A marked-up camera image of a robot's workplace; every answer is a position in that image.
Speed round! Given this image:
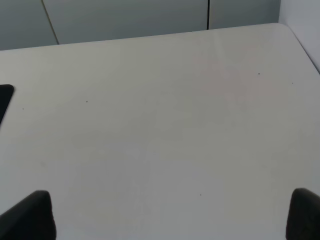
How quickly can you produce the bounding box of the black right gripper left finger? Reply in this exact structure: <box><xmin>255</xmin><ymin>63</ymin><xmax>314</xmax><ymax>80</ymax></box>
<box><xmin>0</xmin><ymin>190</ymin><xmax>57</xmax><ymax>240</ymax></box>

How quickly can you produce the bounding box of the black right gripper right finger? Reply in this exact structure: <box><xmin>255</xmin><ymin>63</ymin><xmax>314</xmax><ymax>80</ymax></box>
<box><xmin>285</xmin><ymin>188</ymin><xmax>320</xmax><ymax>240</ymax></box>

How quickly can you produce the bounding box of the black mouse pad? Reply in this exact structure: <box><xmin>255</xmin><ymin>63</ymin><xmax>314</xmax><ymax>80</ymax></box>
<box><xmin>0</xmin><ymin>84</ymin><xmax>15</xmax><ymax>124</ymax></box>

